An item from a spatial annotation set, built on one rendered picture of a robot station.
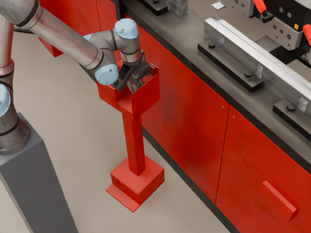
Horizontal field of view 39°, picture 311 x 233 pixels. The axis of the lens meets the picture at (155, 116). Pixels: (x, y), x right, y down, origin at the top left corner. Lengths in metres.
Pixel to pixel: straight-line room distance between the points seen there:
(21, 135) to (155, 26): 0.70
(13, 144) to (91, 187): 0.88
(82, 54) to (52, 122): 1.38
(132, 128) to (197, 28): 0.52
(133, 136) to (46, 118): 0.90
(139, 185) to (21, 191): 0.68
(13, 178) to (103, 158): 0.90
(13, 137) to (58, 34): 0.44
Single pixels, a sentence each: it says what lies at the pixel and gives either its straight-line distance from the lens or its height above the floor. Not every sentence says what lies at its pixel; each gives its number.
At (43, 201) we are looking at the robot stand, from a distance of 1.86.
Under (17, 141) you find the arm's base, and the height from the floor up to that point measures 0.81.
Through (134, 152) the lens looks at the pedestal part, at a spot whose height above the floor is 0.33.
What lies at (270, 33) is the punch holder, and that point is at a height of 1.12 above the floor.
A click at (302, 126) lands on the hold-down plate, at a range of 1.46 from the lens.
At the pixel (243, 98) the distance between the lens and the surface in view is 1.55.
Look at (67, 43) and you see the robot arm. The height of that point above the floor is 1.17.
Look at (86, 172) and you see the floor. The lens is 2.43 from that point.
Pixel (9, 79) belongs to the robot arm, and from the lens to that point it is 1.58.
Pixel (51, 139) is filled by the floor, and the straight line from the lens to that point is 2.61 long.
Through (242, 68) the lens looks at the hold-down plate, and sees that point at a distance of 1.61.
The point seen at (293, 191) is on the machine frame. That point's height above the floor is 0.69.
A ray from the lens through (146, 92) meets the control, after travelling 1.71.
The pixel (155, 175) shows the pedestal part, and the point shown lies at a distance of 2.23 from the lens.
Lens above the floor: 1.99
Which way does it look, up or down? 49 degrees down
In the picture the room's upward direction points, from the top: 3 degrees counter-clockwise
